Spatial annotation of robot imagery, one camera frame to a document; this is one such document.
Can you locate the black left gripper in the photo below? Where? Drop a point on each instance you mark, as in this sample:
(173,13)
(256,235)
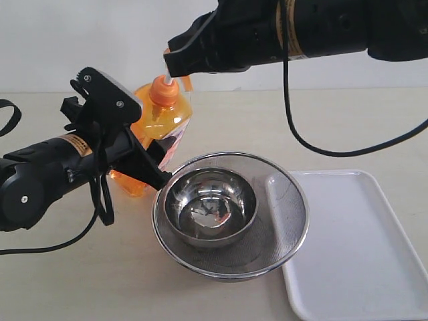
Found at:
(121,151)

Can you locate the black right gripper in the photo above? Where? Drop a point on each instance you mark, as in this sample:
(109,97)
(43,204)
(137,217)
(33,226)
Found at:
(232,38)

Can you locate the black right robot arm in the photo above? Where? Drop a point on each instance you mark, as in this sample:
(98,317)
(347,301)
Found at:
(392,31)

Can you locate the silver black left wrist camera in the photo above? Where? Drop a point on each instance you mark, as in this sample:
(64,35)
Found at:
(106,101)

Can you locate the grey left Piper robot arm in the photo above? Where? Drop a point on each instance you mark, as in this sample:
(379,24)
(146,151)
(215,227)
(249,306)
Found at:
(34,177)

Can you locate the small stainless steel bowl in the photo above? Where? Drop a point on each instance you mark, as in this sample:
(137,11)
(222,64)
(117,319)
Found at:
(210,207)

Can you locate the orange pump soap bottle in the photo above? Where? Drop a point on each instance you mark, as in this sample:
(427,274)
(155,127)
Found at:
(165,112)

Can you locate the steel mesh colander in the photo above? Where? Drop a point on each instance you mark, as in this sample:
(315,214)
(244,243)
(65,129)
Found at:
(277,233)

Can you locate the white plastic tray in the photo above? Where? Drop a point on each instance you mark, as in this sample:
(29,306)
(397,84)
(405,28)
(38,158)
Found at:
(356,262)

